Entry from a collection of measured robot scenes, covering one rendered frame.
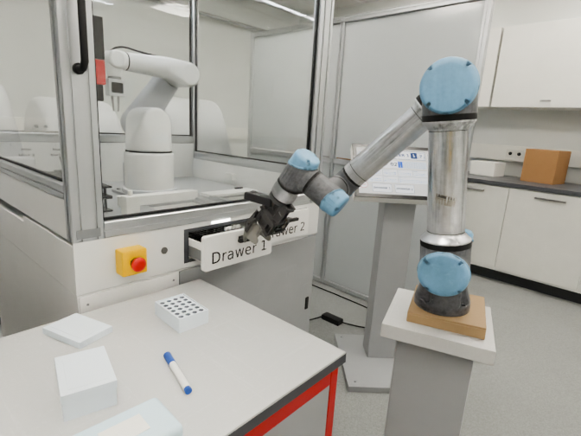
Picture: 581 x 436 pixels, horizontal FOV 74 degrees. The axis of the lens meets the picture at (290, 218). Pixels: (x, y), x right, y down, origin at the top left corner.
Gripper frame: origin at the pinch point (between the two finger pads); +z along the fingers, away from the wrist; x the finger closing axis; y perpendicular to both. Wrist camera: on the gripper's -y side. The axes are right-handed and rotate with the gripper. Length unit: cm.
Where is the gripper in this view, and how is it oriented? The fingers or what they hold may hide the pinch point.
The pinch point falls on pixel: (249, 236)
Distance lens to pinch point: 124.8
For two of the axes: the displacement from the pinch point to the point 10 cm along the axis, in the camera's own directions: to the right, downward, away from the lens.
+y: 5.8, 7.2, -3.9
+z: -4.7, 6.8, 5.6
